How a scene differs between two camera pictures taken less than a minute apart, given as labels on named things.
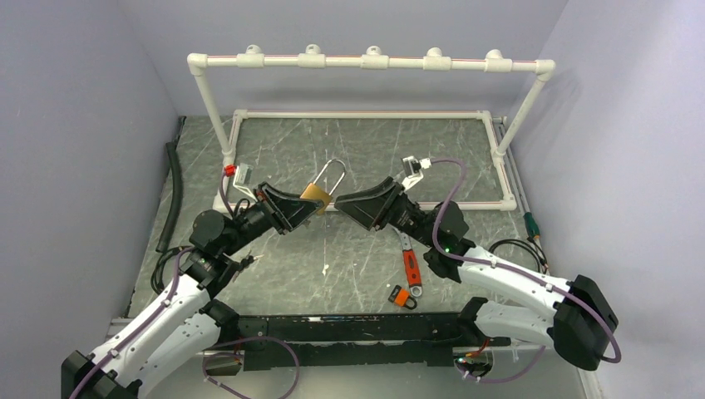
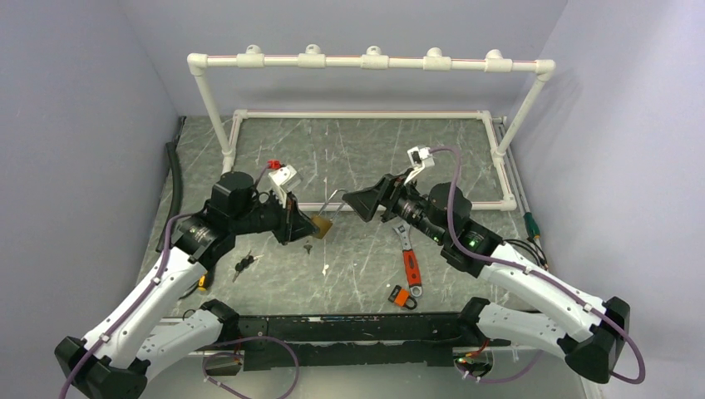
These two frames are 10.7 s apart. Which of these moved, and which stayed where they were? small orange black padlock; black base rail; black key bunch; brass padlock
Moved: brass padlock
Stayed: small orange black padlock; black base rail; black key bunch
